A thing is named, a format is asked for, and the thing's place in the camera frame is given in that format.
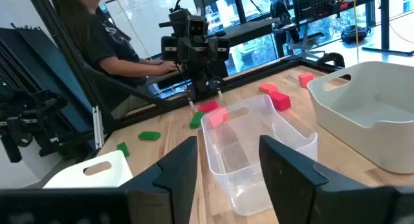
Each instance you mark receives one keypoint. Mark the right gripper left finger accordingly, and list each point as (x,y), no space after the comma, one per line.
(168,185)

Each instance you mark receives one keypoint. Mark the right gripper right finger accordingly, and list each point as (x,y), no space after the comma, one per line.
(300,191)

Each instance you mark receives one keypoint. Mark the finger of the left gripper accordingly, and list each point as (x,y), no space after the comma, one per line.
(220,93)
(191,99)

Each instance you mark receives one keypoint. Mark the orange block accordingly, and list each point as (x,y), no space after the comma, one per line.
(305,80)
(268,88)
(216,117)

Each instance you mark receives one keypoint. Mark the green block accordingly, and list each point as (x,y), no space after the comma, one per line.
(149,135)
(123,149)
(196,119)

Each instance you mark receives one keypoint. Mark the red block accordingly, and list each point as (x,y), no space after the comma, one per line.
(280,101)
(208,106)

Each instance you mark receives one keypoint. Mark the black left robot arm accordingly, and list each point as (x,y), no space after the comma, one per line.
(200,49)

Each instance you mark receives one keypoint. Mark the clear plastic bin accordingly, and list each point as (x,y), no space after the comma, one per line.
(239,172)

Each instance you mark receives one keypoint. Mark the black standing desk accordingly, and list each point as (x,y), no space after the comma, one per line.
(252,29)

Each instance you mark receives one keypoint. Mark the white whiteboard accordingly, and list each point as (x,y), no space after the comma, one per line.
(152,20)

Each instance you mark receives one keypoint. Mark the white plastic bin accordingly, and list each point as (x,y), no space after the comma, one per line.
(74,178)

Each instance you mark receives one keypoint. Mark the person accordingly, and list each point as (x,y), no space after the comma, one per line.
(106,46)

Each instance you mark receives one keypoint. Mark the black office chair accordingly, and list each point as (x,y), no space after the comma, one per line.
(281,13)

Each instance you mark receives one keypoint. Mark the grey plastic bin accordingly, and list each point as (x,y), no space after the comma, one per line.
(372,120)

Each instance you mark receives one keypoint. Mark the black metal pole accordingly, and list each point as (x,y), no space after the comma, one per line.
(69,55)

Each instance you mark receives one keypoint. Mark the black pegboard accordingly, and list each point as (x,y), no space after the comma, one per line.
(315,5)

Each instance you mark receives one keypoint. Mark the dark blue board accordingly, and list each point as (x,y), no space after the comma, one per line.
(55,68)

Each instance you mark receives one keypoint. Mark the black backpack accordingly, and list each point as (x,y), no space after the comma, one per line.
(354,34)

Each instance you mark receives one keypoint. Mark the black aluminium table frame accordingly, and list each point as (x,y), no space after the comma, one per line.
(246,79)

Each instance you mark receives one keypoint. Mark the silver metal bracket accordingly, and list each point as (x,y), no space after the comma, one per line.
(98,127)

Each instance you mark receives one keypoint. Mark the black frame clamp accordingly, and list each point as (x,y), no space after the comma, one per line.
(336,56)

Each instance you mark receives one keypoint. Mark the black desk leg frame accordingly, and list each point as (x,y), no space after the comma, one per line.
(385,20)

